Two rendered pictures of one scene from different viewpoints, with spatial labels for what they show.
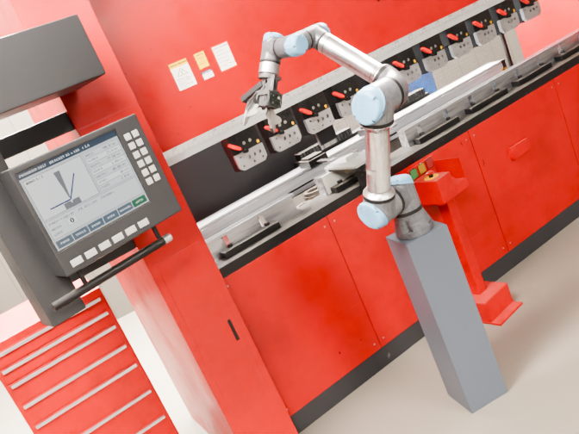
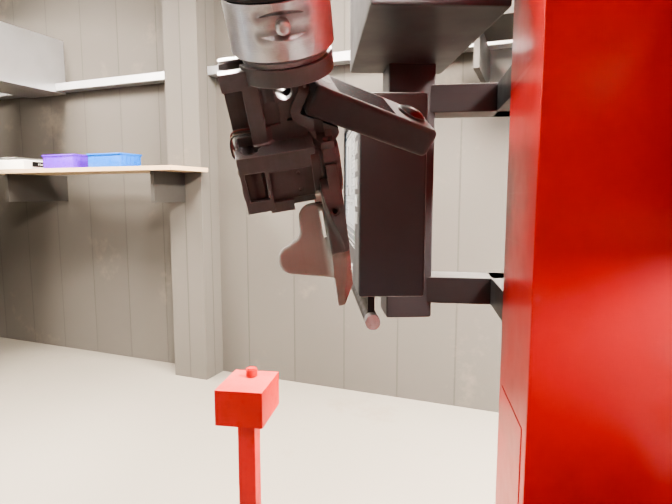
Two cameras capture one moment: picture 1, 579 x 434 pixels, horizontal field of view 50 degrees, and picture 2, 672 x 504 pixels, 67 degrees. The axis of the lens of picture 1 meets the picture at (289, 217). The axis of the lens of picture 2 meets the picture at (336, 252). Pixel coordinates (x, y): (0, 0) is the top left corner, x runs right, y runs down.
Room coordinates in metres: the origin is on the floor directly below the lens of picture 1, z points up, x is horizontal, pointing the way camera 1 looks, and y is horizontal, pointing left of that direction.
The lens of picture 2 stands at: (2.56, -0.44, 1.42)
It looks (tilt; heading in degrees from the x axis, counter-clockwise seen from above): 6 degrees down; 124
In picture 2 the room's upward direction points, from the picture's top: straight up
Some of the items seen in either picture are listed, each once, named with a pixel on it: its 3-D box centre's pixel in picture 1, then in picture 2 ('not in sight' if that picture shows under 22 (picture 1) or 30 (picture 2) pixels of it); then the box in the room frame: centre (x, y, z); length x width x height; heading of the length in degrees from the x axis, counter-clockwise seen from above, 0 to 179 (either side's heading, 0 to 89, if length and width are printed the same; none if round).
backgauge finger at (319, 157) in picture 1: (320, 158); not in sight; (3.12, -0.27, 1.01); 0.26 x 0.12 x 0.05; 25
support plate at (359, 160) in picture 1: (353, 160); not in sight; (2.84, -0.38, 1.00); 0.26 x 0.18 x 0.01; 25
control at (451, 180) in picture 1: (438, 178); not in sight; (2.82, -0.72, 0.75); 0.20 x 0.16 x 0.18; 122
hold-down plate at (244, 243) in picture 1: (251, 239); not in sight; (2.67, 0.20, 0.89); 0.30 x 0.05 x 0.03; 115
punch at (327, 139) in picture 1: (326, 136); not in sight; (2.97, -0.32, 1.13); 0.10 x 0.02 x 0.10; 115
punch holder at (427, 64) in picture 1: (428, 54); not in sight; (3.30, -1.03, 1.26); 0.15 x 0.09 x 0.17; 115
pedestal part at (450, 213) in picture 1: (461, 244); not in sight; (2.82, -0.72, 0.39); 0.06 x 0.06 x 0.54; 32
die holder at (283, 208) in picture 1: (251, 226); not in sight; (2.74, 0.18, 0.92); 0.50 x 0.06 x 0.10; 115
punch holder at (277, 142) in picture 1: (279, 131); not in sight; (2.88, -0.12, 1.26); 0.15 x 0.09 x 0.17; 115
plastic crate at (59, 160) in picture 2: not in sight; (69, 162); (-1.36, 1.71, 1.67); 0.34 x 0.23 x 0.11; 12
